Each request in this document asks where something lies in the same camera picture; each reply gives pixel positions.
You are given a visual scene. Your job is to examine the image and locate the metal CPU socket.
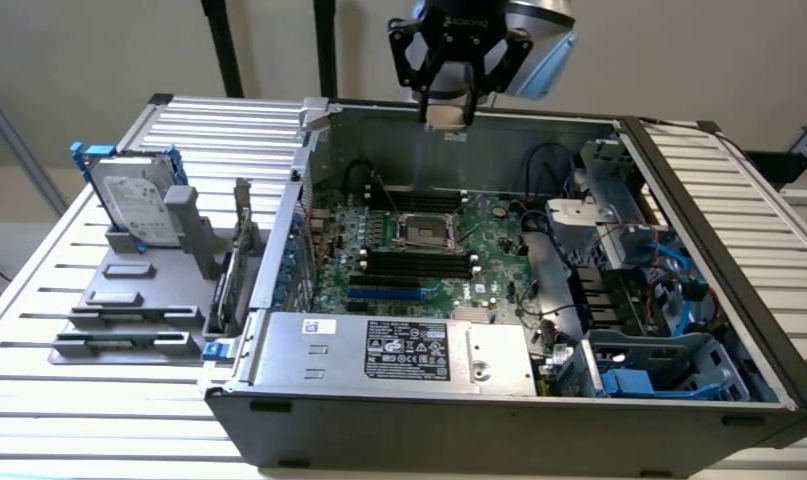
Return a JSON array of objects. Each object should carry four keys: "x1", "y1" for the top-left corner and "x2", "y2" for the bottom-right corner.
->
[{"x1": 388, "y1": 211, "x2": 464, "y2": 252}]

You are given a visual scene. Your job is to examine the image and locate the grey corner clamp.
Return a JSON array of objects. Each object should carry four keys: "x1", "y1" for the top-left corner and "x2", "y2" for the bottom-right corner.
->
[{"x1": 298, "y1": 96, "x2": 346, "y2": 134}]

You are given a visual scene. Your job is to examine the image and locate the green motherboard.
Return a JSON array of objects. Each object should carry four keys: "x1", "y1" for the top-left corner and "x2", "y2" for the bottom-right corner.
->
[{"x1": 308, "y1": 189, "x2": 549, "y2": 329}]

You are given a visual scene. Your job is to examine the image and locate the silver chipset heatsink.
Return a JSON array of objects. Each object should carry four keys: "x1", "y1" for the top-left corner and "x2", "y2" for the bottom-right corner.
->
[{"x1": 452, "y1": 305, "x2": 497, "y2": 324}]

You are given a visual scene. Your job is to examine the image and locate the blue plastic disk bay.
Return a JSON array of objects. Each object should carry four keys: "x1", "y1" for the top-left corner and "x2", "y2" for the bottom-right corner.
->
[{"x1": 578, "y1": 328, "x2": 757, "y2": 402}]

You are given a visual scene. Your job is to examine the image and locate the silver power supply unit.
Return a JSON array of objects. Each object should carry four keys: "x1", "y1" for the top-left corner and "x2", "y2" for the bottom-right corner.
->
[{"x1": 247, "y1": 311, "x2": 540, "y2": 398}]

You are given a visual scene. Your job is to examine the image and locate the green RAM stick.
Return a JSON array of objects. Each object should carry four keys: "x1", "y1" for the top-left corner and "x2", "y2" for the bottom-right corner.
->
[
  {"x1": 71, "y1": 306, "x2": 199, "y2": 330},
  {"x1": 51, "y1": 331, "x2": 193, "y2": 357}
]

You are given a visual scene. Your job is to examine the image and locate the metal drive cage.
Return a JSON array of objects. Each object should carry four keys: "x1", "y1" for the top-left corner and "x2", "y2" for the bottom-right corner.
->
[{"x1": 545, "y1": 138, "x2": 653, "y2": 267}]

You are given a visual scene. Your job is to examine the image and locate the blue data wire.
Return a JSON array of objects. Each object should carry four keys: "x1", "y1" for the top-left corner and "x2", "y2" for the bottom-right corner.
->
[{"x1": 648, "y1": 238, "x2": 720, "y2": 337}]

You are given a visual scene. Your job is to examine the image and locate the open black PC case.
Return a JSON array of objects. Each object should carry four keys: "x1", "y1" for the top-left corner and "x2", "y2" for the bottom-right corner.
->
[{"x1": 198, "y1": 99, "x2": 807, "y2": 470}]

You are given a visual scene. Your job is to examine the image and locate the black RAM slot bank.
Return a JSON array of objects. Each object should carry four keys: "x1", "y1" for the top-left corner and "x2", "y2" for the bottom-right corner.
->
[
  {"x1": 380, "y1": 188, "x2": 466, "y2": 214},
  {"x1": 364, "y1": 246, "x2": 477, "y2": 280}
]

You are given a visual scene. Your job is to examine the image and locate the grey air shroud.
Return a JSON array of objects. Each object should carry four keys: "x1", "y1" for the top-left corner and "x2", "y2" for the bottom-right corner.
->
[{"x1": 521, "y1": 231, "x2": 586, "y2": 342}]

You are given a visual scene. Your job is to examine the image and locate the black looped wire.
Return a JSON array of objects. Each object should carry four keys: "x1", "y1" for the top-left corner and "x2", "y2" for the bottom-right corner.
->
[
  {"x1": 524, "y1": 141, "x2": 580, "y2": 202},
  {"x1": 341, "y1": 158, "x2": 386, "y2": 202}
]

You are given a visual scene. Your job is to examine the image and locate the blue expansion slot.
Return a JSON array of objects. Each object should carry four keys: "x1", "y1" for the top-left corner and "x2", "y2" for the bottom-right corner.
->
[{"x1": 348, "y1": 286, "x2": 424, "y2": 303}]

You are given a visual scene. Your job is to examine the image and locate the black vertical pole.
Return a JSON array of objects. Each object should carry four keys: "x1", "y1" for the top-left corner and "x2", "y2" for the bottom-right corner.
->
[
  {"x1": 312, "y1": 0, "x2": 342, "y2": 100},
  {"x1": 201, "y1": 0, "x2": 246, "y2": 99}
]

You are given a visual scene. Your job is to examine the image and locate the red thin wire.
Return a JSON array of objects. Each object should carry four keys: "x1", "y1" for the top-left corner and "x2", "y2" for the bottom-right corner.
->
[{"x1": 593, "y1": 223, "x2": 673, "y2": 274}]

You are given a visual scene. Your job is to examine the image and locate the long black expansion slot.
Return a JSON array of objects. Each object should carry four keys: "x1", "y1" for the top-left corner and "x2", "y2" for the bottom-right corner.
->
[{"x1": 348, "y1": 274, "x2": 424, "y2": 290}]

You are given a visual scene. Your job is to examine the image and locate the grey parts rack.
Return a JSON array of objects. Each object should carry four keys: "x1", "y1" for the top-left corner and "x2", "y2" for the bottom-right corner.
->
[{"x1": 46, "y1": 185, "x2": 266, "y2": 367}]

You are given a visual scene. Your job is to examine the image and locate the square CPU chip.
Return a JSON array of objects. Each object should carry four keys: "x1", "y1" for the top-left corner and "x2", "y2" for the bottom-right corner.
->
[{"x1": 426, "y1": 104, "x2": 473, "y2": 135}]

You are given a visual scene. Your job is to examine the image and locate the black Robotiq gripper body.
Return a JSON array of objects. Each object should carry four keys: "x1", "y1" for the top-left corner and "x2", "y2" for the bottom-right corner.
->
[{"x1": 420, "y1": 0, "x2": 513, "y2": 65}]

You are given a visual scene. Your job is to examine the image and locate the hard disk in blue carrier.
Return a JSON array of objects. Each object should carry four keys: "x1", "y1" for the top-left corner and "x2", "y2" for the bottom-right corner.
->
[{"x1": 69, "y1": 141, "x2": 193, "y2": 250}]

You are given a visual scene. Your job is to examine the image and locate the green graphics card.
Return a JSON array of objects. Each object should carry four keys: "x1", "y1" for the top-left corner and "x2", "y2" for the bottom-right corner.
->
[{"x1": 210, "y1": 176, "x2": 263, "y2": 335}]

